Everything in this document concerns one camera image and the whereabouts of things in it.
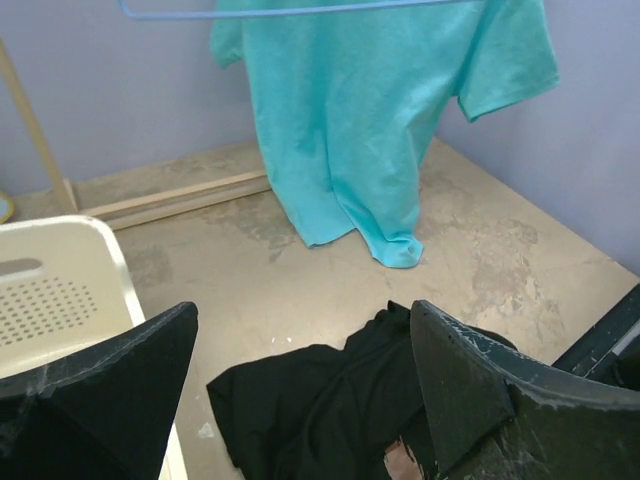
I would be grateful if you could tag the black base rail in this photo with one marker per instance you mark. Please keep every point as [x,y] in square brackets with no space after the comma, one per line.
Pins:
[609,351]

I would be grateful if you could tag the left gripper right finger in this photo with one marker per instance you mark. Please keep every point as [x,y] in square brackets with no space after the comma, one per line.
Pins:
[496,413]

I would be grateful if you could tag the cream laundry basket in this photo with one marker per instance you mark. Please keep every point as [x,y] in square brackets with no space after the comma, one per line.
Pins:
[65,286]

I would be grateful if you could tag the wooden clothes rack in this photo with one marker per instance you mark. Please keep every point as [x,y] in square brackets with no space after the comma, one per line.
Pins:
[145,194]

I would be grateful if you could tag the blue wire hanger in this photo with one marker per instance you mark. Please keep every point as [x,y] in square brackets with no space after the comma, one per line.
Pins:
[274,13]

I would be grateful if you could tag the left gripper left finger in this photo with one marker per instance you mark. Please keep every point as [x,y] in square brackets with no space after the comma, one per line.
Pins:
[104,412]

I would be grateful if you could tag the teal t shirt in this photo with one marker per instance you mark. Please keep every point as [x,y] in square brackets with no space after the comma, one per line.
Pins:
[346,105]

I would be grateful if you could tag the black t shirt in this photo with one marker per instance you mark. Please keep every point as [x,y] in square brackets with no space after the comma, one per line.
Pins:
[323,413]

